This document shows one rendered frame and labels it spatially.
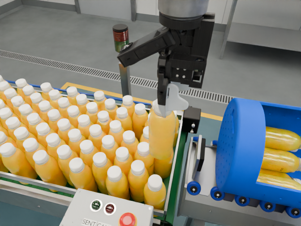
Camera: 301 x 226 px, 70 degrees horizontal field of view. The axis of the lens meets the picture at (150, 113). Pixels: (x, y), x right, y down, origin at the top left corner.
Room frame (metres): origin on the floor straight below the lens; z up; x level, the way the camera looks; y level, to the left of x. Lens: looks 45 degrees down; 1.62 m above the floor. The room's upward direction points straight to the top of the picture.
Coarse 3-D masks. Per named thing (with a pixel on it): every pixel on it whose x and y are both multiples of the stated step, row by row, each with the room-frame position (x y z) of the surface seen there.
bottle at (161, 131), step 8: (152, 112) 0.35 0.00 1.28; (152, 120) 0.33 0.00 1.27; (160, 120) 0.33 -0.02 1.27; (168, 120) 0.33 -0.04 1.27; (152, 128) 0.33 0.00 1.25; (160, 128) 0.32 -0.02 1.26; (168, 128) 0.32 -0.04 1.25; (152, 136) 0.33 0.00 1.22; (160, 136) 0.32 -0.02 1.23; (168, 136) 0.32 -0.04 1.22; (152, 144) 0.33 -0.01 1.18; (160, 144) 0.32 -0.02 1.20; (168, 144) 0.32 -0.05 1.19; (152, 152) 0.33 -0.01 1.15; (160, 152) 0.32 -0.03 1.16; (168, 152) 0.32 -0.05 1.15
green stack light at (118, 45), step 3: (114, 42) 0.84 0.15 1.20; (117, 42) 0.83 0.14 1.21; (120, 42) 0.82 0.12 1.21; (123, 42) 0.82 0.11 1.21; (126, 42) 0.83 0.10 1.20; (117, 45) 0.83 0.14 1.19; (120, 45) 0.82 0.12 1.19; (123, 45) 0.82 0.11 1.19; (117, 48) 0.83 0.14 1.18; (120, 48) 0.82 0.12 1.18; (117, 51) 0.83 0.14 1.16
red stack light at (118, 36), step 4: (116, 32) 0.83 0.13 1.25; (120, 32) 0.82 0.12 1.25; (124, 32) 0.83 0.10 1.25; (128, 32) 0.85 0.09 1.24; (116, 36) 0.83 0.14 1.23; (120, 36) 0.82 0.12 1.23; (124, 36) 0.83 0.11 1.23; (128, 36) 0.85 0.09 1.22; (116, 40) 0.83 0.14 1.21; (120, 40) 0.82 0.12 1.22; (124, 40) 0.83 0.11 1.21
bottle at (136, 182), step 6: (144, 168) 0.33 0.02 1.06; (132, 174) 0.32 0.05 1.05; (138, 174) 0.31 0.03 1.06; (144, 174) 0.32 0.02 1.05; (132, 180) 0.30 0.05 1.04; (138, 180) 0.30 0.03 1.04; (144, 180) 0.31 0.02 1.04; (132, 186) 0.30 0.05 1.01; (138, 186) 0.30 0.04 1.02; (132, 192) 0.30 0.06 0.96; (138, 192) 0.30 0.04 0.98; (132, 198) 0.31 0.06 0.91; (138, 198) 0.30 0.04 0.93
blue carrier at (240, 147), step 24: (240, 120) 0.37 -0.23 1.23; (264, 120) 0.36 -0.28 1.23; (288, 120) 0.48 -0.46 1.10; (240, 144) 0.31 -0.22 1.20; (264, 144) 0.31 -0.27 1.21; (216, 168) 0.38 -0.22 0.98; (240, 168) 0.27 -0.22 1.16; (240, 192) 0.25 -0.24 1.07; (264, 192) 0.24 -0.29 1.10; (288, 192) 0.23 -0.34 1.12
